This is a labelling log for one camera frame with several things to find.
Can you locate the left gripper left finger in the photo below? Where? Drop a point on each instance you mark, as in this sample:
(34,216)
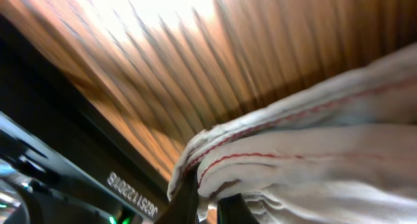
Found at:
(182,208)

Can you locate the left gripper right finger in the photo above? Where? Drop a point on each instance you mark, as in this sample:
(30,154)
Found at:
(234,210)

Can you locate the beige shorts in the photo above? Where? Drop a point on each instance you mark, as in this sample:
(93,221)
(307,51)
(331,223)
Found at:
(342,151)

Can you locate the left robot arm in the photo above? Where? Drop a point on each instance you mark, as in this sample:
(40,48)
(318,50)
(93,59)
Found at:
(81,168)

